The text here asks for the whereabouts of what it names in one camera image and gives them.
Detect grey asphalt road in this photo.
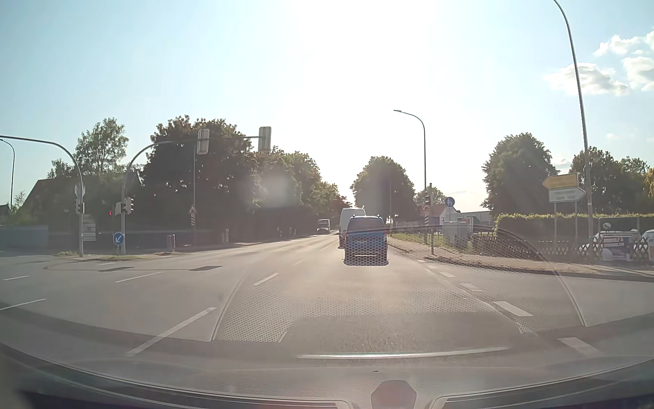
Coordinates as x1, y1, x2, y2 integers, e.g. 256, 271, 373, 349
0, 233, 654, 364

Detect round tree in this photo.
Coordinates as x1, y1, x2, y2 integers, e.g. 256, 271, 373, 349
351, 156, 417, 222

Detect pavement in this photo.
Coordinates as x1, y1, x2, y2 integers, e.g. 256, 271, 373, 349
386, 236, 654, 284

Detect large dark trees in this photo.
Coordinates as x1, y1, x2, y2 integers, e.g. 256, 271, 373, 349
46, 115, 350, 239

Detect traffic light with round sign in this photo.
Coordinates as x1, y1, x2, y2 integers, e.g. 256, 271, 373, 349
421, 183, 456, 256

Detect large tree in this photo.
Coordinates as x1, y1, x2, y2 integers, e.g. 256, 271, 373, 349
481, 132, 559, 218

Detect dark blue car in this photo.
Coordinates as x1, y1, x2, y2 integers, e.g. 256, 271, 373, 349
343, 215, 389, 267

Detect yellow and white direction signs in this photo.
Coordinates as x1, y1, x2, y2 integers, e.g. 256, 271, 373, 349
542, 173, 587, 246

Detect dark roofed house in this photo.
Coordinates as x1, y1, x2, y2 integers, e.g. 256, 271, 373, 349
19, 170, 143, 234

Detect grass verge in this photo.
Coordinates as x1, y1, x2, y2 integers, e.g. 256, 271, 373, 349
391, 232, 447, 251

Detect car's own bonnet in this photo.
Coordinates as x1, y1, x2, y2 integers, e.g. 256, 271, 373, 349
0, 301, 654, 409

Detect group of trees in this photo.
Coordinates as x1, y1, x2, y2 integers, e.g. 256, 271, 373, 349
568, 147, 654, 215

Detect white van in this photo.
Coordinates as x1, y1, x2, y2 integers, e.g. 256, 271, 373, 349
338, 207, 367, 248

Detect white building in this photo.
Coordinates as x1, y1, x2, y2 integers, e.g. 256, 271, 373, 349
418, 203, 495, 231

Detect tall curved lamp post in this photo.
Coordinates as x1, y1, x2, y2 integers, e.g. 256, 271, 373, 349
552, 0, 596, 239

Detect kerbed traffic island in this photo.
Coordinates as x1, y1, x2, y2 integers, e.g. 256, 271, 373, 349
43, 250, 163, 271

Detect wooden lattice fence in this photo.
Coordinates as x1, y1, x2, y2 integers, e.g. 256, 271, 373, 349
469, 233, 654, 265

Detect green hedge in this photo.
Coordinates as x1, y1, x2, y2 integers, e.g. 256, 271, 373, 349
495, 212, 654, 242

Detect grey wall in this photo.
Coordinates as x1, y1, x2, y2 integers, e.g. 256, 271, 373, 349
0, 224, 50, 251

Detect road markings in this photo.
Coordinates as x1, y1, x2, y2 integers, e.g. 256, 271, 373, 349
0, 241, 603, 357

